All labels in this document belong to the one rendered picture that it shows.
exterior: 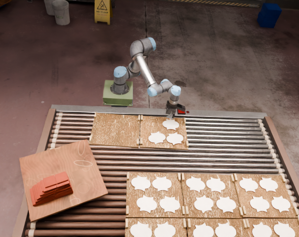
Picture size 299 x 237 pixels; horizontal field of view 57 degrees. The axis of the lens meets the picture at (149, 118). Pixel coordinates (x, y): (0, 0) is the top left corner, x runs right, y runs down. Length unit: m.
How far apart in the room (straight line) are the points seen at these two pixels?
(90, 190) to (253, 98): 3.22
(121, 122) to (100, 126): 0.19
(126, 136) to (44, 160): 0.68
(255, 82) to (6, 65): 3.98
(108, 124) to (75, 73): 2.16
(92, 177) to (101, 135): 0.47
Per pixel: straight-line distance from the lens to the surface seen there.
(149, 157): 2.25
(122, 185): 2.11
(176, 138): 2.37
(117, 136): 2.35
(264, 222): 2.22
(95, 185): 1.98
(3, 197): 3.32
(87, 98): 4.03
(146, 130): 2.40
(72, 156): 2.13
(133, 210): 2.01
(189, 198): 2.11
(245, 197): 2.25
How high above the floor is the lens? 2.78
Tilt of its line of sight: 47 degrees down
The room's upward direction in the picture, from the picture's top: 8 degrees clockwise
